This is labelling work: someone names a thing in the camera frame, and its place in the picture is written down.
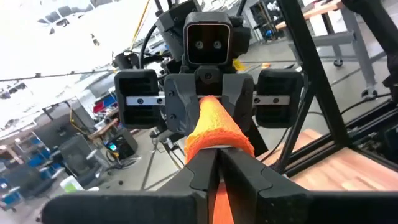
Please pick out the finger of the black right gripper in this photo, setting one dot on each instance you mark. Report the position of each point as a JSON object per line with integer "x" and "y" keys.
{"x": 180, "y": 105}
{"x": 239, "y": 102}

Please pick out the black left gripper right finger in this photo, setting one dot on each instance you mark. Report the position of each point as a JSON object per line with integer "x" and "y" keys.
{"x": 245, "y": 177}

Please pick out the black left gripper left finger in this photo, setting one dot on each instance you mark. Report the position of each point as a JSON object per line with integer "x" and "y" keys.
{"x": 192, "y": 177}

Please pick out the orange elastic bandage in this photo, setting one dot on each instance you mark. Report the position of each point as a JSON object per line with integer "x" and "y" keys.
{"x": 214, "y": 124}

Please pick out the small yellow tag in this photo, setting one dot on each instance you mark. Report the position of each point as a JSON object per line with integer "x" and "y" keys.
{"x": 237, "y": 64}

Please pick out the black box with display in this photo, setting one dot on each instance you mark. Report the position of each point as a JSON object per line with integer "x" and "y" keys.
{"x": 122, "y": 144}

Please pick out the wooden workbench grey legs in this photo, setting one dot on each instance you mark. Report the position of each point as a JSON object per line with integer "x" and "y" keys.
{"x": 335, "y": 39}

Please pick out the green and white wipes canister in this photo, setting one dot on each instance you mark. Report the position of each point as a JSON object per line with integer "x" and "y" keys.
{"x": 71, "y": 186}

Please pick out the blue storage bin shelf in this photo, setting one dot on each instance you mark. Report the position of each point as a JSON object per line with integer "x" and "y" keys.
{"x": 40, "y": 157}

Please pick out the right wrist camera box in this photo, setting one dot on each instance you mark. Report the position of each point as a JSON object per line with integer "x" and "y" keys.
{"x": 207, "y": 40}

